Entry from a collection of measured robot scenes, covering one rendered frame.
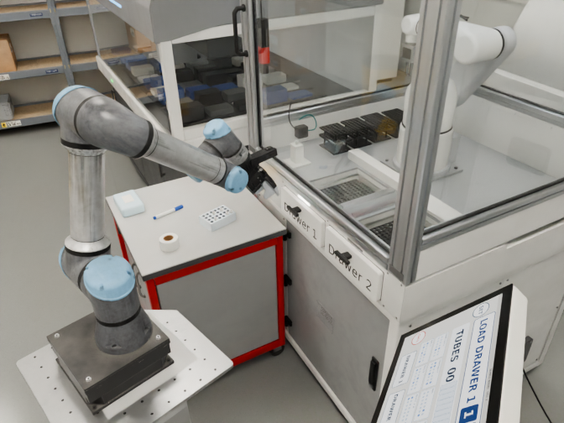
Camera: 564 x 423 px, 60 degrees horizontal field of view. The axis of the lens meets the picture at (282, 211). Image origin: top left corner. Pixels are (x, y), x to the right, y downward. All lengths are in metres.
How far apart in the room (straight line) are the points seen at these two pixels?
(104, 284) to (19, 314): 1.79
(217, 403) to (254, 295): 0.52
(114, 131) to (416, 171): 0.71
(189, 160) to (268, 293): 0.99
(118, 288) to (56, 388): 0.38
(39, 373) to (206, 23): 1.50
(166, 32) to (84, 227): 1.12
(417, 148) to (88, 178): 0.80
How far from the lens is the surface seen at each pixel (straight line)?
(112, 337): 1.38
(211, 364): 1.45
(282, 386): 2.34
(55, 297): 3.05
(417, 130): 1.20
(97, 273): 1.30
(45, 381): 1.55
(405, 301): 1.46
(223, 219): 1.95
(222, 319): 2.08
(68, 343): 1.47
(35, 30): 5.60
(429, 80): 1.15
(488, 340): 1.00
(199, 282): 1.91
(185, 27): 2.24
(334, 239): 1.62
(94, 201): 1.31
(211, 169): 1.31
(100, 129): 1.14
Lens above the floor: 1.86
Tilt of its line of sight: 33 degrees down
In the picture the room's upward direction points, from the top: 1 degrees counter-clockwise
